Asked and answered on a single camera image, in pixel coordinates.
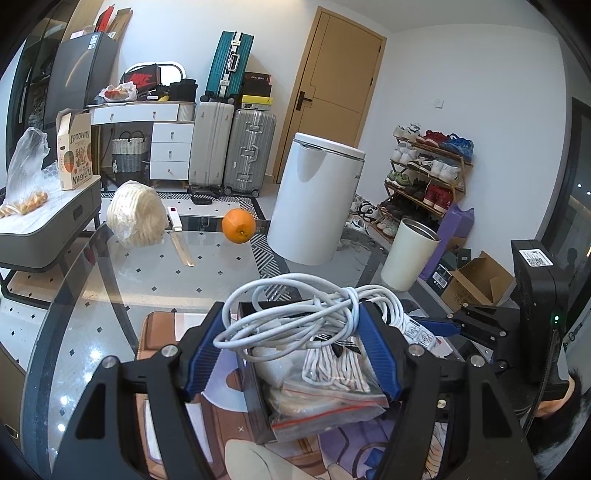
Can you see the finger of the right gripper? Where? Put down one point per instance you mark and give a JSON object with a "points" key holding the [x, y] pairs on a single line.
{"points": [[443, 327]]}

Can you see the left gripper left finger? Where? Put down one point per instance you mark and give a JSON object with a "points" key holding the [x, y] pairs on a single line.
{"points": [[102, 439]]}

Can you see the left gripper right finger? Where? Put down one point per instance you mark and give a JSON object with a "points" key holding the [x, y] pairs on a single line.
{"points": [[484, 438]]}

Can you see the red white tissue pack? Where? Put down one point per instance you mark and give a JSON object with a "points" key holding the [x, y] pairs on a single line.
{"points": [[415, 333]]}

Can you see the bagged white adidas laces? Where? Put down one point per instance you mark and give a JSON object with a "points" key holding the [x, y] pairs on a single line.
{"points": [[342, 366]]}

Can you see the white foam block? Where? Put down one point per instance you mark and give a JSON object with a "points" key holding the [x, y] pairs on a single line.
{"points": [[275, 372]]}

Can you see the open cardboard box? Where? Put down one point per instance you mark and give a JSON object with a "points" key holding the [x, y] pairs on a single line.
{"points": [[482, 281]]}

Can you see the small white trash bin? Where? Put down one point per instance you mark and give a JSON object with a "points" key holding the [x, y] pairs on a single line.
{"points": [[413, 246]]}

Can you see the purple paper bag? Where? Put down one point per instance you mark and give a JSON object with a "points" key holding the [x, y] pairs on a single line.
{"points": [[456, 224]]}

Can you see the wooden shoe rack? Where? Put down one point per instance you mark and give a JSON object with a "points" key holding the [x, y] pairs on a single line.
{"points": [[428, 176]]}

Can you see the black cardboard box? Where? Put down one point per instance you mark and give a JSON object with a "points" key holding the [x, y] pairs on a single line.
{"points": [[298, 410]]}

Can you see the white cylindrical appliance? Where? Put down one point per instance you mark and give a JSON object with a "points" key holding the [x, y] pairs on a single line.
{"points": [[316, 192]]}

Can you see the grey side table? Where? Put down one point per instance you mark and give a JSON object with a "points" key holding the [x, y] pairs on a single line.
{"points": [[36, 242]]}

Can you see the orange fruit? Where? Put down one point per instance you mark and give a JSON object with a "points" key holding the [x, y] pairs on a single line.
{"points": [[238, 226]]}

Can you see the bagged white noodle bundle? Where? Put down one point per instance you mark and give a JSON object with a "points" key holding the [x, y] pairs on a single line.
{"points": [[136, 215]]}

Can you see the silver suitcase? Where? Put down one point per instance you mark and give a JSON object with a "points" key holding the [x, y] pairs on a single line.
{"points": [[250, 141]]}

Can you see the plastic bag with snacks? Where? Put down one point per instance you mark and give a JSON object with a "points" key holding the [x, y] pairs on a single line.
{"points": [[29, 183]]}

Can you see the wooden door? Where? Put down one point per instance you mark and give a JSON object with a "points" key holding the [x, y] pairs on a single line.
{"points": [[334, 85]]}

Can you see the wicker basket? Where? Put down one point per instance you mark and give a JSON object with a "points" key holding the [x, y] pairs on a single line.
{"points": [[129, 151]]}

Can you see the white suitcase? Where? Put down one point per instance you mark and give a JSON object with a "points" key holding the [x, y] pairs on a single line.
{"points": [[209, 144]]}

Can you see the orange fruit carton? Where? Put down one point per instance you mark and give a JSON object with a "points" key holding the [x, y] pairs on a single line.
{"points": [[73, 136]]}

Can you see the teal suitcase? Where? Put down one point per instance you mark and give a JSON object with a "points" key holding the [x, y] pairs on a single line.
{"points": [[228, 65]]}

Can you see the white drawer desk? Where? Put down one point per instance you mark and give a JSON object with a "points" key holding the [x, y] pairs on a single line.
{"points": [[149, 141]]}

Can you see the black cabinet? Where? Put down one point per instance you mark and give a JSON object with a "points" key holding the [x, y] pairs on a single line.
{"points": [[30, 85]]}

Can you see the red black shoe box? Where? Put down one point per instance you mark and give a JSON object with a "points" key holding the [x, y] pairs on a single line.
{"points": [[144, 77]]}

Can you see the dark grey refrigerator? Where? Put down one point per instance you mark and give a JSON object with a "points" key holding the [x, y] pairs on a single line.
{"points": [[81, 69]]}

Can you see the white handled knife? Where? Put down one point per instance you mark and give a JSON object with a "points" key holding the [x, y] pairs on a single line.
{"points": [[177, 238]]}

